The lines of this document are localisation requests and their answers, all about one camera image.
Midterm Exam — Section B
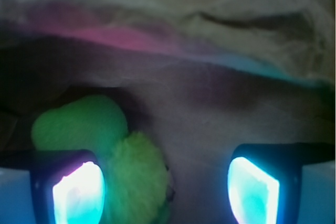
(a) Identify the green plush turtle toy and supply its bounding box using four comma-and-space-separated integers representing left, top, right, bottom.
31, 95, 171, 223

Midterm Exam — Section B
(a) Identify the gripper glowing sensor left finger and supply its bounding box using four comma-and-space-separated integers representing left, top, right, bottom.
1, 150, 106, 223

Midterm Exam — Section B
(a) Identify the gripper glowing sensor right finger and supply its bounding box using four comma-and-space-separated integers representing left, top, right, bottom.
227, 143, 335, 223

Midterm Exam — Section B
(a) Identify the brown paper bag liner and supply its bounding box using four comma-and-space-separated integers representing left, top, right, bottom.
1, 0, 335, 223

